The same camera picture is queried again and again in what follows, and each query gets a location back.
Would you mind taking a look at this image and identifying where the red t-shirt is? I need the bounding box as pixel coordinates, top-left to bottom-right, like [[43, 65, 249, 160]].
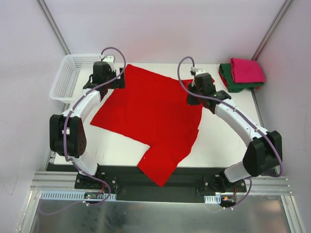
[[218, 70, 228, 88], [91, 65, 203, 186]]

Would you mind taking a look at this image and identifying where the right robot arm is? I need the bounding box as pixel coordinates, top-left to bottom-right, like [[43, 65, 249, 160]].
[[187, 69, 282, 193]]

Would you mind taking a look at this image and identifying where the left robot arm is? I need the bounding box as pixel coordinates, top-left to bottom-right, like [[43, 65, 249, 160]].
[[49, 57, 125, 189]]

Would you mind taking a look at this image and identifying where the red folded t-shirt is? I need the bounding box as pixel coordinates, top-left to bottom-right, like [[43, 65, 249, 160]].
[[218, 70, 228, 88]]

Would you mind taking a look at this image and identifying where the green folded t-shirt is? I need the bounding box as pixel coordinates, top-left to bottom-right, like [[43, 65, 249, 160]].
[[219, 63, 264, 93]]

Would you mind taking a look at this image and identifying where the white plastic basket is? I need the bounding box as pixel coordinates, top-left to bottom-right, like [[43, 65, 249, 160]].
[[50, 53, 100, 103]]

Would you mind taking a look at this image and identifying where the pink folded t-shirt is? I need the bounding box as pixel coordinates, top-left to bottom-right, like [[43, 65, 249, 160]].
[[230, 58, 265, 83]]

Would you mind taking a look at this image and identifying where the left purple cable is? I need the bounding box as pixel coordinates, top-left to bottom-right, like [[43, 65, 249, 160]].
[[38, 47, 127, 216]]

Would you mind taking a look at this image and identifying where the purple cable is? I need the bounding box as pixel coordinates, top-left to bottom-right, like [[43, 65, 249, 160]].
[[177, 56, 285, 212], [38, 47, 127, 216]]

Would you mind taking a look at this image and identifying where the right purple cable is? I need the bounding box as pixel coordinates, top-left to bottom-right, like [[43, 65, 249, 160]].
[[177, 56, 285, 212]]

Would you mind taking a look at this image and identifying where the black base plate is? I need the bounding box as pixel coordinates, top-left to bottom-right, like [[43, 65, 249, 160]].
[[74, 164, 247, 202]]

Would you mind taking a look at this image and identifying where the right cable duct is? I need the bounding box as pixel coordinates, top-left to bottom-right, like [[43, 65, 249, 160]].
[[204, 195, 221, 204]]

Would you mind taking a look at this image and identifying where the cable duct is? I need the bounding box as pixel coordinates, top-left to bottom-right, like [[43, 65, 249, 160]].
[[40, 191, 117, 201], [204, 195, 221, 204]]

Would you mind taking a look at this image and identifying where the left cable duct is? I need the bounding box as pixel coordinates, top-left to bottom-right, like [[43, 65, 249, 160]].
[[40, 191, 117, 201]]

